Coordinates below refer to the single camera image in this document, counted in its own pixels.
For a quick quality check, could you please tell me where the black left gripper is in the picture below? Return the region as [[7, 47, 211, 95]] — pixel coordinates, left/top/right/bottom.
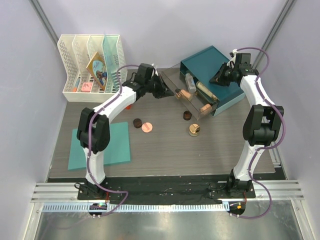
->
[[145, 73, 174, 100]]

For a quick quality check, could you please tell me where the peach foundation bottle black cap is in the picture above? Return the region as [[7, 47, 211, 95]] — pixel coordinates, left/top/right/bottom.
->
[[174, 88, 193, 101]]

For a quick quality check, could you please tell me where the clear rectangular bottle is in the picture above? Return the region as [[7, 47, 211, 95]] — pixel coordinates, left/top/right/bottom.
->
[[185, 72, 197, 94]]

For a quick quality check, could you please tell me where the cream gold pump bottle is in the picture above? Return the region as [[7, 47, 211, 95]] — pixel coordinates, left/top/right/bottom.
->
[[195, 81, 220, 103]]

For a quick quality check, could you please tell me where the clear smoked drawer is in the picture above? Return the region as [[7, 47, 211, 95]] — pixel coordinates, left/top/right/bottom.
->
[[204, 100, 220, 116], [161, 64, 220, 120]]

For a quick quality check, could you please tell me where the small beige concealer tube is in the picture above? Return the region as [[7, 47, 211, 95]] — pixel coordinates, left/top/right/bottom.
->
[[200, 103, 216, 115]]

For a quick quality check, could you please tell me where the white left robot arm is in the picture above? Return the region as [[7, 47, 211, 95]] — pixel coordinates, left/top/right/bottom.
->
[[76, 73, 175, 200]]

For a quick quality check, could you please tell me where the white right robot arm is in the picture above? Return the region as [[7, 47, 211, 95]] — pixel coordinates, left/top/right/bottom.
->
[[210, 53, 284, 198]]

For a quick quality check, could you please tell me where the teal drawer cabinet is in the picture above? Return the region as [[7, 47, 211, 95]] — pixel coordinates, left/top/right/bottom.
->
[[180, 46, 245, 117]]

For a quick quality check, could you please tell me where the dark amber round jar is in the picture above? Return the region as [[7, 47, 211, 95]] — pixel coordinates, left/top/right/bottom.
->
[[183, 110, 192, 121]]

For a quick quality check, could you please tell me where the pink round compact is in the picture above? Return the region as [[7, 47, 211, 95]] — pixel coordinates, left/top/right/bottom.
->
[[141, 122, 153, 133]]

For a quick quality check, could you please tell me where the illustrated picture book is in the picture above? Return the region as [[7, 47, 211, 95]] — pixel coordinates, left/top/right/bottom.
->
[[86, 52, 108, 91]]

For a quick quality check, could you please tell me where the pink square eraser box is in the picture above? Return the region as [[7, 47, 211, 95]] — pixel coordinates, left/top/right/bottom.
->
[[80, 82, 93, 93]]

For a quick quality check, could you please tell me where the white mesh file organizer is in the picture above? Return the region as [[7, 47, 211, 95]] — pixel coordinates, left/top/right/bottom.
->
[[57, 34, 128, 103]]

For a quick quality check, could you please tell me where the orange blue marker pen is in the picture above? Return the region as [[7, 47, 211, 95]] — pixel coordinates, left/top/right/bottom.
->
[[72, 77, 81, 92]]

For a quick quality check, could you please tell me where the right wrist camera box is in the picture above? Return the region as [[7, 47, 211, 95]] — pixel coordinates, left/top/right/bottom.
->
[[234, 53, 252, 69]]

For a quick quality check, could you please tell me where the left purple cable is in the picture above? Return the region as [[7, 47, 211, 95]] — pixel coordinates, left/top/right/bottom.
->
[[56, 64, 141, 230]]

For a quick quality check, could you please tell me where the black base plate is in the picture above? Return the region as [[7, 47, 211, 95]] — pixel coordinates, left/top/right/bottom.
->
[[81, 175, 256, 205]]

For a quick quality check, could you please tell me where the aluminium front rail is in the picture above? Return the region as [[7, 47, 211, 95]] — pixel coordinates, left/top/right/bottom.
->
[[31, 180, 304, 213]]

